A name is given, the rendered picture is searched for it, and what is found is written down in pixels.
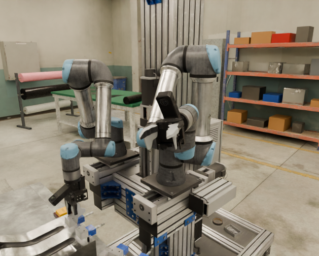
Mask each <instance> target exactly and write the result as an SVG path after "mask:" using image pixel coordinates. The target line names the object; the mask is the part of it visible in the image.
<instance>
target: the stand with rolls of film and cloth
mask: <svg viewBox="0 0 319 256"><path fill-rule="evenodd" d="M14 75H15V81H16V88H17V94H18V101H19V108H20V115H21V121H22V125H17V127H20V128H23V129H27V130H31V129H32V128H31V127H27V126H25V120H24V113H25V114H30V113H36V112H41V111H46V110H51V109H55V102H49V103H43V104H38V105H32V106H27V107H24V108H23V106H22V99H23V100H29V99H35V98H42V97H48V96H52V94H51V92H52V91H61V90H70V89H71V88H70V87H69V84H57V85H49V86H40V87H31V88H22V89H21V90H20V86H19V81H20V82H31V81H42V80H53V79H62V71H52V72H36V73H20V74H19V75H18V73H14ZM21 98H22V99H21ZM65 106H70V109H71V114H68V113H67V114H66V115H68V116H74V117H79V115H74V109H73V101H71V100H60V101H59V107H65ZM23 112H24V113H23Z"/></svg>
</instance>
